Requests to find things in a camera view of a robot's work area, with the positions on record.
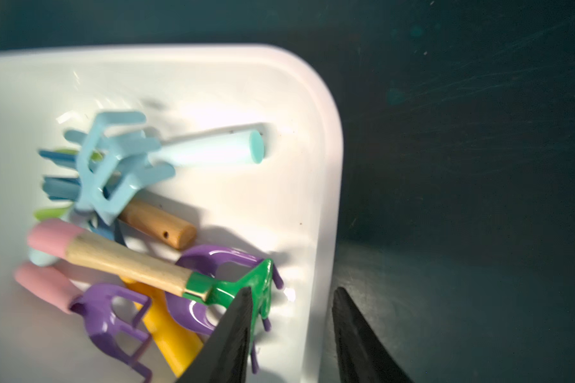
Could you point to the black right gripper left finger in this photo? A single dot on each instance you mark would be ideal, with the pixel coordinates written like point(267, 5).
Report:
point(224, 357)

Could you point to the light blue hand rake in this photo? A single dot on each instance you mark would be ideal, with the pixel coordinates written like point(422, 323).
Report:
point(113, 169)

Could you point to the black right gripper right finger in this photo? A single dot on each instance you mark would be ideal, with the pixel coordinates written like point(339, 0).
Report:
point(361, 355)

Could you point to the green rake wooden handle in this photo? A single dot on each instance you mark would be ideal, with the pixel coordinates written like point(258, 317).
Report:
point(87, 249)

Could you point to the wooden handle tool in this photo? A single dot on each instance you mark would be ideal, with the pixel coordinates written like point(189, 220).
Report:
point(163, 226)

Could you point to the white plastic storage box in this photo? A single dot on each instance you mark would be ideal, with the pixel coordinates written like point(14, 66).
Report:
point(285, 208)

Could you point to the purple fork pink handle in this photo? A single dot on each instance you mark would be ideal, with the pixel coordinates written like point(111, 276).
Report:
point(191, 285)
point(95, 306)

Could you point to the dark blue fork yellow handle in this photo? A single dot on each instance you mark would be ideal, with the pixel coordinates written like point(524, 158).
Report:
point(178, 346)

